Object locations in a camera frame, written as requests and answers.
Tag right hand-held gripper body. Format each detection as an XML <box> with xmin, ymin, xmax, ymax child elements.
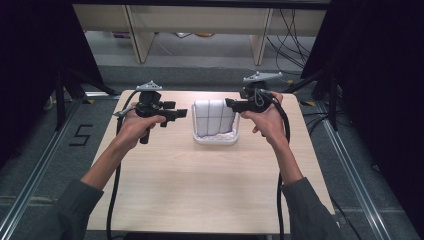
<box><xmin>239</xmin><ymin>71</ymin><xmax>284</xmax><ymax>113</ymax></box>

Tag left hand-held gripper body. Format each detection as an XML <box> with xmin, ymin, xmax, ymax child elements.
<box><xmin>134</xmin><ymin>80</ymin><xmax>166</xmax><ymax>145</ymax></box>

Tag white cloth with purple lines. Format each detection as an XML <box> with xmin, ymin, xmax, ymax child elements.
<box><xmin>193</xmin><ymin>99</ymin><xmax>237</xmax><ymax>138</ymax></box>

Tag white wire basket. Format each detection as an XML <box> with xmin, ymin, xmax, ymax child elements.
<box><xmin>191</xmin><ymin>99</ymin><xmax>241</xmax><ymax>146</ymax></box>

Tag person's right hand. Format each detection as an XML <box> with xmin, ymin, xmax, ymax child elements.
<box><xmin>239</xmin><ymin>91</ymin><xmax>290</xmax><ymax>148</ymax></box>

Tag person's left hand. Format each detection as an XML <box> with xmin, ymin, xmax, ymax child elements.
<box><xmin>114</xmin><ymin>102</ymin><xmax>167</xmax><ymax>152</ymax></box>

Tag black metal stand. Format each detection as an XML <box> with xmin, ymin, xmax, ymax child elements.
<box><xmin>54</xmin><ymin>66</ymin><xmax>119</xmax><ymax>132</ymax></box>
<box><xmin>283</xmin><ymin>66</ymin><xmax>342</xmax><ymax>132</ymax></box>

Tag beige wooden desk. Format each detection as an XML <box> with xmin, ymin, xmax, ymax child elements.
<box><xmin>73</xmin><ymin>3</ymin><xmax>328</xmax><ymax>66</ymax></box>

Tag black curtain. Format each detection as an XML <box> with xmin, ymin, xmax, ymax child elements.
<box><xmin>0</xmin><ymin>0</ymin><xmax>105</xmax><ymax>169</ymax></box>
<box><xmin>300</xmin><ymin>0</ymin><xmax>424</xmax><ymax>231</ymax></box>

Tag black floor cables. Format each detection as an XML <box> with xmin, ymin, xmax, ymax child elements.
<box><xmin>302</xmin><ymin>111</ymin><xmax>335</xmax><ymax>135</ymax></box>

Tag bundle of black cables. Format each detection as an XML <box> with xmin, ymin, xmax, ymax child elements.
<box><xmin>265</xmin><ymin>8</ymin><xmax>313</xmax><ymax>75</ymax></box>

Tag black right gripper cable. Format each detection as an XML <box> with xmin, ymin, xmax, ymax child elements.
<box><xmin>254</xmin><ymin>88</ymin><xmax>292</xmax><ymax>240</ymax></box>

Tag metal floor rail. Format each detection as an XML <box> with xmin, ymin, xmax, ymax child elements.
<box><xmin>0</xmin><ymin>99</ymin><xmax>84</xmax><ymax>240</ymax></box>
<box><xmin>314</xmin><ymin>99</ymin><xmax>392</xmax><ymax>240</ymax></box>

